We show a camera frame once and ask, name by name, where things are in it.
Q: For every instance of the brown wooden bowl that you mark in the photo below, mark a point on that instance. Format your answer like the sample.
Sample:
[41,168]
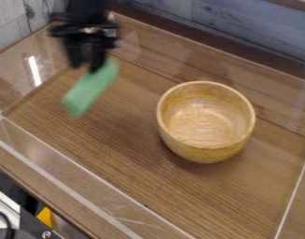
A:
[205,121]

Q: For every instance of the clear acrylic tray wall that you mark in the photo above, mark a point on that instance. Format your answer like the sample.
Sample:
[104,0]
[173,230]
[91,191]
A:
[101,170]

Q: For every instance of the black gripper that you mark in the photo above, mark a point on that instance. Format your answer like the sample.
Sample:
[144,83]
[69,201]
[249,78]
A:
[75,33]

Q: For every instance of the yellow sticker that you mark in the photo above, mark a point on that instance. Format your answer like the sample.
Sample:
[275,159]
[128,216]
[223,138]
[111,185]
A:
[44,216]

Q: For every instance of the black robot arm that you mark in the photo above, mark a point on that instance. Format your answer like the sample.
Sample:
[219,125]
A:
[87,11]

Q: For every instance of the green rectangular block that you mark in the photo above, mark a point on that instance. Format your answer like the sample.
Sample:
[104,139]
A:
[88,89]

